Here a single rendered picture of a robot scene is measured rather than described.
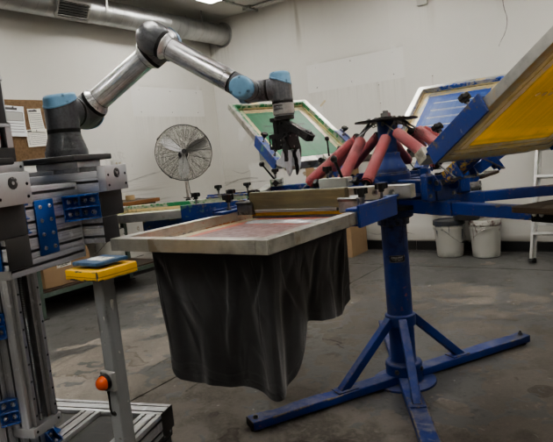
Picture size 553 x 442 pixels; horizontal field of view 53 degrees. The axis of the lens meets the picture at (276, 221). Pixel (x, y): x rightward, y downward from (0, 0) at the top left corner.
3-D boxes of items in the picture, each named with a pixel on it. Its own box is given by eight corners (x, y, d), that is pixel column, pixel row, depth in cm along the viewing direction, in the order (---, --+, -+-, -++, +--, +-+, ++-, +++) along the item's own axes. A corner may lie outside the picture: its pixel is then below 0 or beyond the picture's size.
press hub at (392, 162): (429, 403, 252) (409, 104, 236) (352, 389, 274) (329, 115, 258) (455, 371, 283) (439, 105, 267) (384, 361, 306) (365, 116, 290)
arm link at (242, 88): (131, 8, 183) (257, 75, 177) (146, 16, 194) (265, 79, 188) (118, 40, 186) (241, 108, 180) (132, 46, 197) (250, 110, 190)
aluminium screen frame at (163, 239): (269, 255, 133) (267, 239, 133) (111, 251, 166) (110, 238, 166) (395, 210, 197) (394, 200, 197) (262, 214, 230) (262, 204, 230)
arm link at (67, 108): (39, 131, 196) (32, 92, 195) (61, 131, 209) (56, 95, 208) (68, 127, 193) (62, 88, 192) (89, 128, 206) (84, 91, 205)
